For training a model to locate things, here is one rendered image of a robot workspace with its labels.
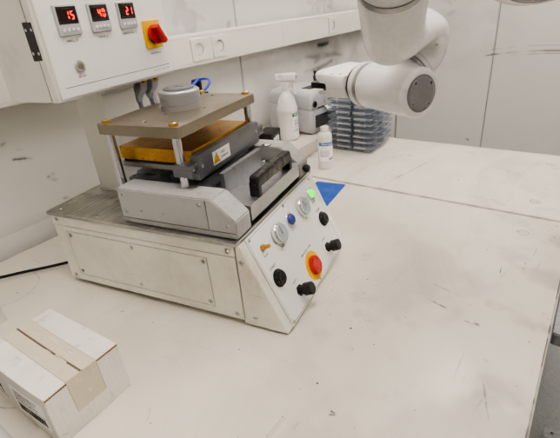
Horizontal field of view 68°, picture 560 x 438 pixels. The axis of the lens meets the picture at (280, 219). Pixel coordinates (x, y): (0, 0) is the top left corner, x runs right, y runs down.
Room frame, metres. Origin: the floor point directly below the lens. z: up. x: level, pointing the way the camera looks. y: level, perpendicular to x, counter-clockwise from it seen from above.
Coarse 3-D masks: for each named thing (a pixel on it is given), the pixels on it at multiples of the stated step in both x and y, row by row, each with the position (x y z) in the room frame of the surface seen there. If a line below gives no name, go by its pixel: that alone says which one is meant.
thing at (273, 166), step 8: (280, 152) 0.81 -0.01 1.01; (288, 152) 0.81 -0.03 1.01; (272, 160) 0.77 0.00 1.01; (280, 160) 0.77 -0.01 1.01; (288, 160) 0.80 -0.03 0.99; (264, 168) 0.73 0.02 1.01; (272, 168) 0.74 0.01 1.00; (280, 168) 0.77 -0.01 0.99; (288, 168) 0.81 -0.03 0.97; (256, 176) 0.69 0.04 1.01; (264, 176) 0.71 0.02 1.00; (256, 184) 0.69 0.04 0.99; (256, 192) 0.69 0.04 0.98
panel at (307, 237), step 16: (304, 192) 0.84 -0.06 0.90; (288, 208) 0.76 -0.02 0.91; (320, 208) 0.86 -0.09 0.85; (272, 224) 0.70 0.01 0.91; (288, 224) 0.73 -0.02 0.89; (304, 224) 0.78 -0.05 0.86; (320, 224) 0.82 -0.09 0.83; (256, 240) 0.64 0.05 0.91; (272, 240) 0.67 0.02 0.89; (288, 240) 0.71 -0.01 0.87; (304, 240) 0.75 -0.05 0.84; (320, 240) 0.79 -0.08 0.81; (256, 256) 0.61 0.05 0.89; (272, 256) 0.65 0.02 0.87; (288, 256) 0.68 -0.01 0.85; (304, 256) 0.72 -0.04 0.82; (320, 256) 0.76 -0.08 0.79; (272, 272) 0.62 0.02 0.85; (288, 272) 0.65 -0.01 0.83; (304, 272) 0.69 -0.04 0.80; (272, 288) 0.60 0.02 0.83; (288, 288) 0.63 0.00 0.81; (288, 304) 0.60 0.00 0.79; (304, 304) 0.64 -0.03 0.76
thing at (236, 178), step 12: (252, 156) 0.82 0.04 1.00; (228, 168) 0.75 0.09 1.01; (240, 168) 0.77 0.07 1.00; (252, 168) 0.81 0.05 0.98; (228, 180) 0.73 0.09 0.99; (240, 180) 0.77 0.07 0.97; (276, 180) 0.76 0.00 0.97; (288, 180) 0.80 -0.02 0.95; (240, 192) 0.72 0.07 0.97; (264, 192) 0.71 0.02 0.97; (276, 192) 0.75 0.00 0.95; (252, 204) 0.66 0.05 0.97; (264, 204) 0.70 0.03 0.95; (252, 216) 0.66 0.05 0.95
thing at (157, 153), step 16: (208, 128) 0.86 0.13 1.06; (224, 128) 0.85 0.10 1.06; (128, 144) 0.79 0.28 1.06; (144, 144) 0.78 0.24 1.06; (160, 144) 0.77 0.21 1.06; (192, 144) 0.75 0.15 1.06; (208, 144) 0.76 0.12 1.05; (128, 160) 0.79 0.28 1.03; (144, 160) 0.77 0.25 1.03; (160, 160) 0.75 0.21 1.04
